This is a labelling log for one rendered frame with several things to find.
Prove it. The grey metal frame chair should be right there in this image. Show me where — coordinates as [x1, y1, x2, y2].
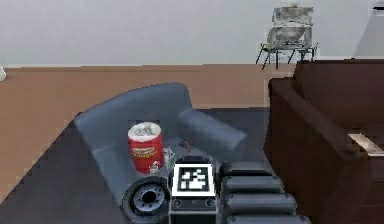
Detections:
[255, 5, 319, 71]

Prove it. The dark grey rug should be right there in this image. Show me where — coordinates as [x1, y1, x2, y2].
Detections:
[0, 107, 271, 224]

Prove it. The red snack can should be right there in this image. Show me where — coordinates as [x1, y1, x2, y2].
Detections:
[127, 121, 165, 175]

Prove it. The dark brown sofa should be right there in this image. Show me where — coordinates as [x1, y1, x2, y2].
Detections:
[263, 58, 384, 224]

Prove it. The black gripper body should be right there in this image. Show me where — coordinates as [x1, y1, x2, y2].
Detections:
[121, 175, 172, 224]

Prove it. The pale flat book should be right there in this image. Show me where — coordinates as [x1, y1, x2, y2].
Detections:
[347, 133, 384, 157]

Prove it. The grey blue armchair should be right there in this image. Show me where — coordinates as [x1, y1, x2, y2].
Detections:
[73, 82, 248, 208]

